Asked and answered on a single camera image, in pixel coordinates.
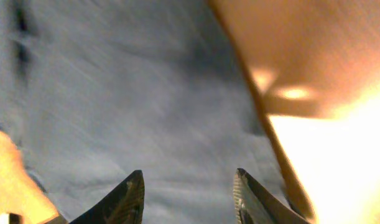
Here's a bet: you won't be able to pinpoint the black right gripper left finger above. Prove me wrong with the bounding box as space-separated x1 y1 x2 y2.
70 170 145 224

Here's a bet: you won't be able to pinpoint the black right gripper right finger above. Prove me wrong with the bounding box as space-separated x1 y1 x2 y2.
233 168 309 224

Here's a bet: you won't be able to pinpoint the dark navy blue shorts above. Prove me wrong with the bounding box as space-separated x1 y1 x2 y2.
0 0 305 223

